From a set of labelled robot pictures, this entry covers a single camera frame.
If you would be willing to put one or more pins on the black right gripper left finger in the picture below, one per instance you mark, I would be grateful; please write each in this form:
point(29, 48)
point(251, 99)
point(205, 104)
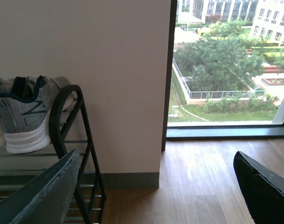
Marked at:
point(46, 198)

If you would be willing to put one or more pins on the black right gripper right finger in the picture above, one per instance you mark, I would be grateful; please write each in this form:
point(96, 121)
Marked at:
point(262, 190)

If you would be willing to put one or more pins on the black metal shoe rack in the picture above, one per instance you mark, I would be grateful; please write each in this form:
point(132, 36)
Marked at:
point(69, 129)

